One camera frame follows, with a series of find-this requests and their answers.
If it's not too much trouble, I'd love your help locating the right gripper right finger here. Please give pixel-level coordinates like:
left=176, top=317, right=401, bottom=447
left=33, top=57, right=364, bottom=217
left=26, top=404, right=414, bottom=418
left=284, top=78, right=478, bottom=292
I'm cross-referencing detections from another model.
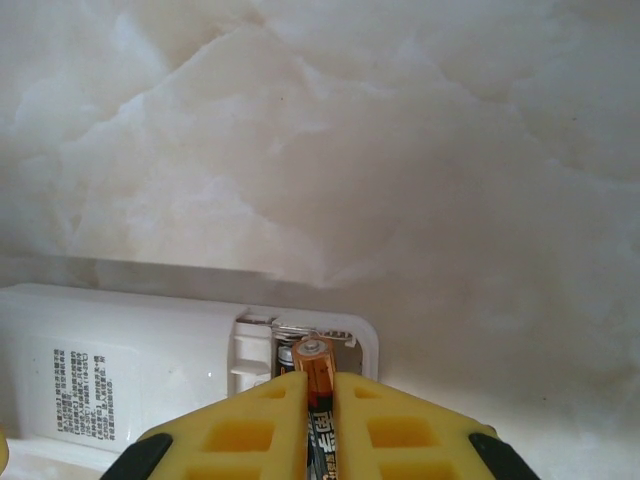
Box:
left=332, top=372, right=534, bottom=480

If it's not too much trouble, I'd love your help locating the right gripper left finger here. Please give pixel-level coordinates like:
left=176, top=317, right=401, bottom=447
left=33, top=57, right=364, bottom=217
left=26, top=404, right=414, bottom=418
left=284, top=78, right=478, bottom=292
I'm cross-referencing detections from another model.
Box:
left=107, top=372, right=309, bottom=480

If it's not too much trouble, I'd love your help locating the black orange AAA battery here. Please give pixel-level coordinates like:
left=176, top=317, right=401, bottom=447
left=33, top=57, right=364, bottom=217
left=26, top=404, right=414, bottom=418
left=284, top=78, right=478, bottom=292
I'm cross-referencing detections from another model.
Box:
left=292, top=337, right=341, bottom=480
left=275, top=344, right=297, bottom=376

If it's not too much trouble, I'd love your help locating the short white remote with display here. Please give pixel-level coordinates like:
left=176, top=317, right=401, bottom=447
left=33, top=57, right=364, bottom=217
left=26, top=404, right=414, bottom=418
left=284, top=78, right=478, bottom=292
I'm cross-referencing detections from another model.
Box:
left=0, top=282, right=381, bottom=446

